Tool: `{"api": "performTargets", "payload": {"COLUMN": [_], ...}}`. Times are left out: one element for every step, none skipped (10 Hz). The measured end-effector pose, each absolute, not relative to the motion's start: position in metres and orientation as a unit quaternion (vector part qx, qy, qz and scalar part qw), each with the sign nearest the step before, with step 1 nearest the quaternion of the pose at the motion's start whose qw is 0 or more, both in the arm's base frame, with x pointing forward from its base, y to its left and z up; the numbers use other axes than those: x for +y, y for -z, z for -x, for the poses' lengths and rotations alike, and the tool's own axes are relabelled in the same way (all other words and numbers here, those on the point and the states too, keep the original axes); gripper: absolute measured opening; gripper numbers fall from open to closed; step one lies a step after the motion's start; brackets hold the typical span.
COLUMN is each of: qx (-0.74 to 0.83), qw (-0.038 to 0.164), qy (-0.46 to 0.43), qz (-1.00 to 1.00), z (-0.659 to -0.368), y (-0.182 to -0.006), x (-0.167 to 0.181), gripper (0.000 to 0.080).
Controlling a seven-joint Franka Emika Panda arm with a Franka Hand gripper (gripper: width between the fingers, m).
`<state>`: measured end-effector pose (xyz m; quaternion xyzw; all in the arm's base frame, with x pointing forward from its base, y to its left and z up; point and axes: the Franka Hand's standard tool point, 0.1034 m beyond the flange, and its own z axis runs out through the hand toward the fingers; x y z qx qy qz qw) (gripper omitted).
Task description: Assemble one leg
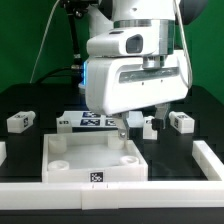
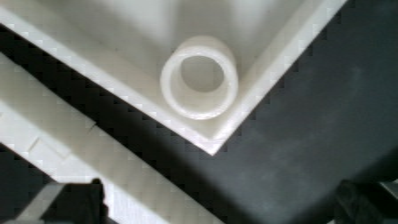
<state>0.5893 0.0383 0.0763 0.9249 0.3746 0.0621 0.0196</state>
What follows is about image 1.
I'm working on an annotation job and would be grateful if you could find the white cable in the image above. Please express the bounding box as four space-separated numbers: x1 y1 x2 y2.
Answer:
29 0 62 84

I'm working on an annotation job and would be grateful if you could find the white square tabletop part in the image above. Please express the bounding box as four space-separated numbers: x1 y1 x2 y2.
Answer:
42 131 148 183

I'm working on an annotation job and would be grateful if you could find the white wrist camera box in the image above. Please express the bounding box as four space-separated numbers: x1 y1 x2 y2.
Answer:
87 27 159 57

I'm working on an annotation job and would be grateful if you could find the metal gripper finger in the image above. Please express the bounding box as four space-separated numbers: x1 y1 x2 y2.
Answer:
115 112 129 139
152 103 170 131

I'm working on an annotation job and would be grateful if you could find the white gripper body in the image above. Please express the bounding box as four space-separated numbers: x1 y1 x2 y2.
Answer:
85 50 188 115

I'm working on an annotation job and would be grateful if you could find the black cable bundle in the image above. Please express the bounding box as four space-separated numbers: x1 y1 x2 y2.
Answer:
35 0 98 84

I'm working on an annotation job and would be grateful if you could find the white left fence wall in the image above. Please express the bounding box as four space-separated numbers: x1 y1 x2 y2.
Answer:
0 142 7 166

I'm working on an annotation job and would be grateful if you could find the white fence wall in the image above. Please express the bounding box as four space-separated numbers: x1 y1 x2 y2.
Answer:
192 140 224 181
0 142 7 166
0 181 224 210

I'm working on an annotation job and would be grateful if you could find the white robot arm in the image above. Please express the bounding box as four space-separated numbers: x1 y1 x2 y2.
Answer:
85 0 208 140

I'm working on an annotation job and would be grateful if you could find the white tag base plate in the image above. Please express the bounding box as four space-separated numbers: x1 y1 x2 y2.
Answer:
62 111 144 128

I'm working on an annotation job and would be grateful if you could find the white front fence wall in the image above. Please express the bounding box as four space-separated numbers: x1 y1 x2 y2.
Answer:
0 181 224 210

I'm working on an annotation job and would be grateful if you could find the white right fence wall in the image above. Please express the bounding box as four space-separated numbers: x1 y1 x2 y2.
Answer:
192 140 224 181

